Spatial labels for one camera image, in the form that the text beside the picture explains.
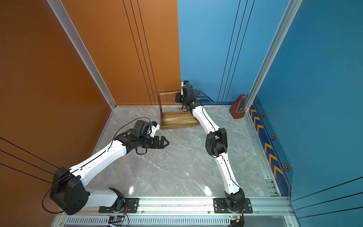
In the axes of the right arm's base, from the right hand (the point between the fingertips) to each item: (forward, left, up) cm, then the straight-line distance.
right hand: (177, 94), depth 98 cm
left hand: (-34, +6, -7) cm, 35 cm away
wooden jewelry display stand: (-5, +7, -22) cm, 24 cm away
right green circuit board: (-69, -32, -26) cm, 80 cm away
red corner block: (-2, -45, -12) cm, 47 cm away
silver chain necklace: (-40, +9, -22) cm, 47 cm away
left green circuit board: (-70, +32, -25) cm, 81 cm away
